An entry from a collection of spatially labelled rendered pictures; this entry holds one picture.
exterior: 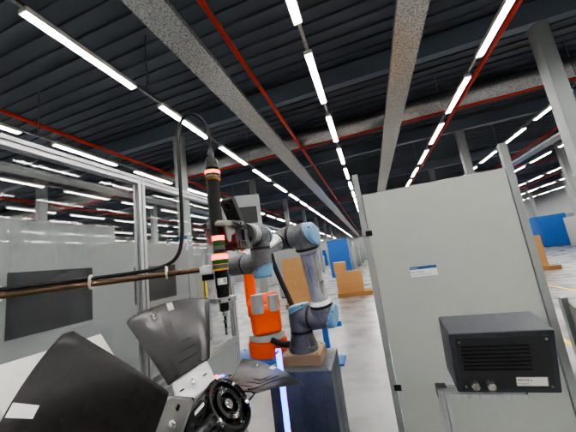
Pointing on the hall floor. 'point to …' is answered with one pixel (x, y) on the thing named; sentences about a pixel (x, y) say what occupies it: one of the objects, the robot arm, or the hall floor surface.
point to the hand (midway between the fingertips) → (210, 223)
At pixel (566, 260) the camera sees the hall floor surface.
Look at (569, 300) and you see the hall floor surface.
